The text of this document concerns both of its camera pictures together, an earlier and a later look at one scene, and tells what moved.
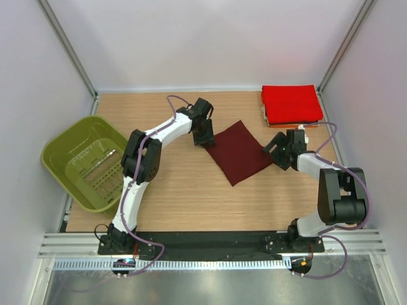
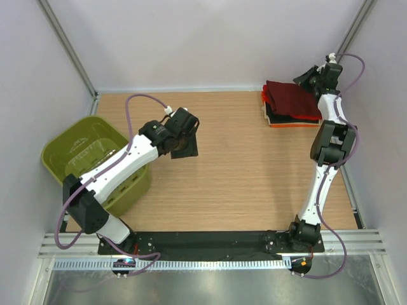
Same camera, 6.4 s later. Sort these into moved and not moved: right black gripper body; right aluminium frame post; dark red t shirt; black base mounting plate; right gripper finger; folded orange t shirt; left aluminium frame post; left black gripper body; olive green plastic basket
Moved: left black gripper body; right black gripper body; dark red t shirt; right gripper finger
Not moved: olive green plastic basket; black base mounting plate; folded orange t shirt; right aluminium frame post; left aluminium frame post
